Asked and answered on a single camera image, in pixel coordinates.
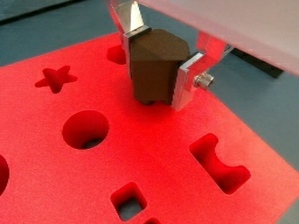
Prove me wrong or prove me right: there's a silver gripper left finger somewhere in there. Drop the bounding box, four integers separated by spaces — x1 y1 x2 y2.
106 0 151 77

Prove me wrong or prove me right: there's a dark grey curved block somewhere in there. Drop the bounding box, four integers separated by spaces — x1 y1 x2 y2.
231 48 285 78

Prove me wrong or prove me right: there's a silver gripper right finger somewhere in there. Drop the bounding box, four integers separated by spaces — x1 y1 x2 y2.
172 31 234 111

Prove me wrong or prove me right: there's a brown three prong peg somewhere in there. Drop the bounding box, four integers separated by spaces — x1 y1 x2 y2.
130 29 191 105

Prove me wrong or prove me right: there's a red shape sorter board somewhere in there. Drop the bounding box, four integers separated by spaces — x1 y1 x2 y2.
0 35 299 224

